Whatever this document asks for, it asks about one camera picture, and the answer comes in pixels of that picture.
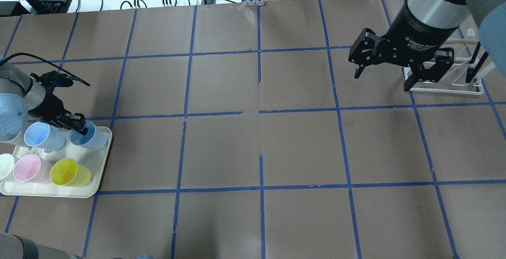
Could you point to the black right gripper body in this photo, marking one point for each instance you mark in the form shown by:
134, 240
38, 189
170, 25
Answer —
418, 33

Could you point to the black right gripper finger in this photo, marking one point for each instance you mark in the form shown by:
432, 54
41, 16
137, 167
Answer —
358, 70
409, 83

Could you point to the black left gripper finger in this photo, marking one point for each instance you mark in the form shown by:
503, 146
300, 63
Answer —
81, 127

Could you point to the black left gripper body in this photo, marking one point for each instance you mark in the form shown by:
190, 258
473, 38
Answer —
50, 109

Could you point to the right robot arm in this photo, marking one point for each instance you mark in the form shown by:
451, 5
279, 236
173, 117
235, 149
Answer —
488, 15

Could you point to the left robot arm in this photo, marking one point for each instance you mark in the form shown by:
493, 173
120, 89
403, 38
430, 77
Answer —
25, 96

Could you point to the light blue plastic cup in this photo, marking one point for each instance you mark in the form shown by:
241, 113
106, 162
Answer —
44, 136

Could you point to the yellow plastic cup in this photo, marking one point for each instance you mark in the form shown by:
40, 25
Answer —
70, 173

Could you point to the grey plastic cup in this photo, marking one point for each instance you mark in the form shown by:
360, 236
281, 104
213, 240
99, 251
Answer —
14, 139

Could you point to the pink plastic cup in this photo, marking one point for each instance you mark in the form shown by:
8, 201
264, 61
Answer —
32, 169

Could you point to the pale green plastic cup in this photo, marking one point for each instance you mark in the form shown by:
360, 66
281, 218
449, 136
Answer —
7, 162

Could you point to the cream plastic tray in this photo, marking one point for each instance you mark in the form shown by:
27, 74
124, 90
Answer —
93, 160

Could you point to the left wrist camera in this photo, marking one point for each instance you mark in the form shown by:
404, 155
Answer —
53, 79

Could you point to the white wire cup rack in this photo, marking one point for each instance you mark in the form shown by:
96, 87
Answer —
454, 81

